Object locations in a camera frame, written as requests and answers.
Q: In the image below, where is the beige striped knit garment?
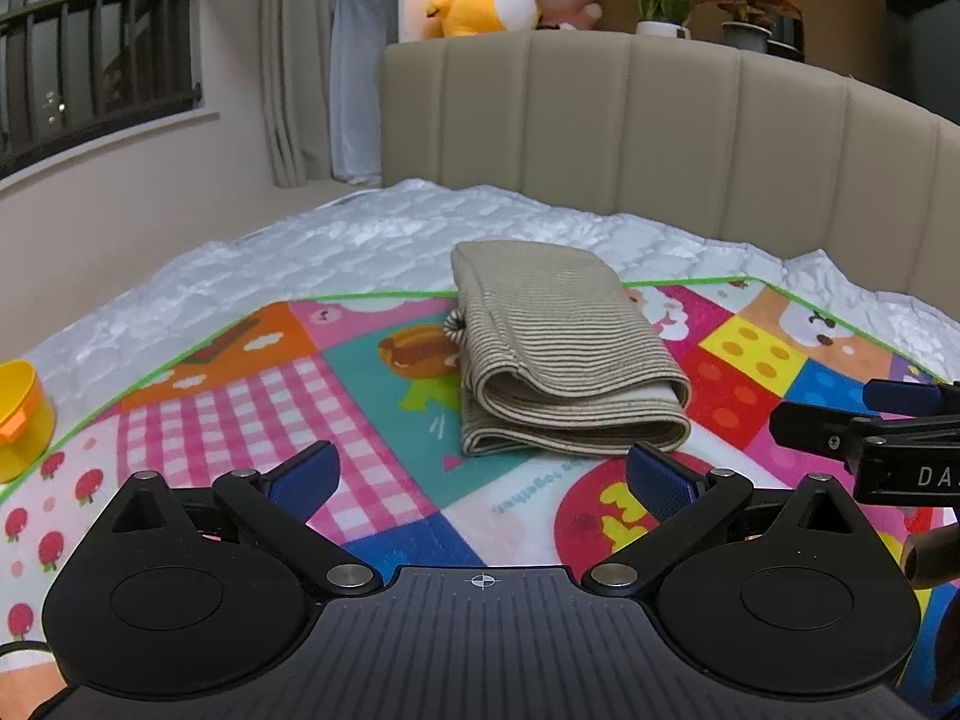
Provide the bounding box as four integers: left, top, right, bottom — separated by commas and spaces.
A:
448, 241, 692, 458

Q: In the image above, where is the yellow orange plastic container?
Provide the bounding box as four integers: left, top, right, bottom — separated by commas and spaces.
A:
0, 359, 55, 483

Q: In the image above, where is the colourful cartoon play mat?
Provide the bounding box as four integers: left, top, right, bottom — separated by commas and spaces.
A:
2, 278, 932, 671

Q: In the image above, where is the beige padded headboard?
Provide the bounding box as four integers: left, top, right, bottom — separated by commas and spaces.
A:
381, 31, 958, 312

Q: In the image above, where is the red leaf potted plant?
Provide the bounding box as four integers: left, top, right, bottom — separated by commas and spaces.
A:
695, 0, 802, 54

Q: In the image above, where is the white quilted mattress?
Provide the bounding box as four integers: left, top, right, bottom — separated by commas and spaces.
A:
17, 177, 960, 398

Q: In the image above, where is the dark window railing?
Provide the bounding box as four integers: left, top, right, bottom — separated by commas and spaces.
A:
2, 0, 202, 177

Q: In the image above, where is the light blue hanging cloth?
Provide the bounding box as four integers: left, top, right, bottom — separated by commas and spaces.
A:
329, 0, 398, 184

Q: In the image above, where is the beige curtain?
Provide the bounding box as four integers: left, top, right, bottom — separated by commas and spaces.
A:
259, 0, 331, 188

